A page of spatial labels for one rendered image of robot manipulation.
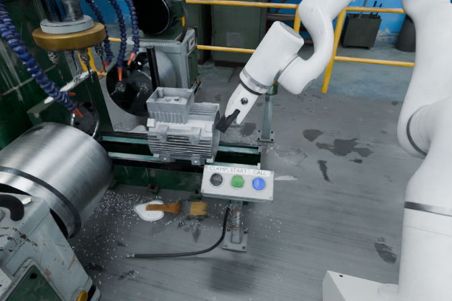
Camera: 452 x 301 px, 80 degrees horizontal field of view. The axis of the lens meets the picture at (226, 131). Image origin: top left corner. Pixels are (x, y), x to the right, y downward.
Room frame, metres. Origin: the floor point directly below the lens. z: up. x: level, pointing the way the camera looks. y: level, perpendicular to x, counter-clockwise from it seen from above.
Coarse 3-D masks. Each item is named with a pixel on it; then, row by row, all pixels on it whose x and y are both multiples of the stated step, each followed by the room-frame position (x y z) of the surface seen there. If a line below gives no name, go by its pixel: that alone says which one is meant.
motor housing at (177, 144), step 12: (192, 108) 0.72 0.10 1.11; (204, 108) 0.72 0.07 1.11; (216, 108) 0.74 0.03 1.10; (192, 120) 0.69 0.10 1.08; (204, 120) 0.69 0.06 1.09; (216, 120) 0.79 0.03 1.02; (168, 132) 0.65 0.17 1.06; (180, 132) 0.65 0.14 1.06; (204, 132) 0.66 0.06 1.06; (216, 132) 0.78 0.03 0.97; (156, 144) 0.66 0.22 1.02; (168, 144) 0.64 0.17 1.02; (180, 144) 0.64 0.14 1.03; (192, 144) 0.63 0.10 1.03; (204, 144) 0.63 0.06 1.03; (216, 144) 0.75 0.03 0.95; (180, 156) 0.65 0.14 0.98; (204, 156) 0.63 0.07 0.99
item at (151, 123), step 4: (148, 120) 0.68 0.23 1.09; (152, 120) 0.68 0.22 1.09; (148, 124) 0.67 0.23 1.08; (152, 124) 0.67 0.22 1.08; (208, 124) 0.66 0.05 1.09; (212, 124) 0.66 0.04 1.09; (204, 128) 0.65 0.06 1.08; (208, 128) 0.65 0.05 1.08; (212, 128) 0.65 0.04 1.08; (212, 132) 0.65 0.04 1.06; (156, 156) 0.67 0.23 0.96; (208, 160) 0.65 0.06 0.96; (212, 160) 0.65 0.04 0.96
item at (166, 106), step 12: (156, 96) 0.76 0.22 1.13; (168, 96) 0.79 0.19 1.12; (180, 96) 0.78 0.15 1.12; (192, 96) 0.76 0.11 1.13; (156, 108) 0.69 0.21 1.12; (168, 108) 0.69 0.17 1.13; (180, 108) 0.68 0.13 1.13; (156, 120) 0.69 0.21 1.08; (168, 120) 0.69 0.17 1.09; (180, 120) 0.68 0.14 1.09
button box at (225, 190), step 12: (204, 168) 0.48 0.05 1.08; (216, 168) 0.48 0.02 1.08; (228, 168) 0.48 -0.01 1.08; (240, 168) 0.48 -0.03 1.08; (204, 180) 0.46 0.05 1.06; (228, 180) 0.45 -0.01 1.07; (252, 180) 0.45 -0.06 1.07; (264, 180) 0.45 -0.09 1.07; (204, 192) 0.43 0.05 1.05; (216, 192) 0.43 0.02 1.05; (228, 192) 0.43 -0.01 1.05; (240, 192) 0.43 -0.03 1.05; (252, 192) 0.43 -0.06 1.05; (264, 192) 0.43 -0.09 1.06
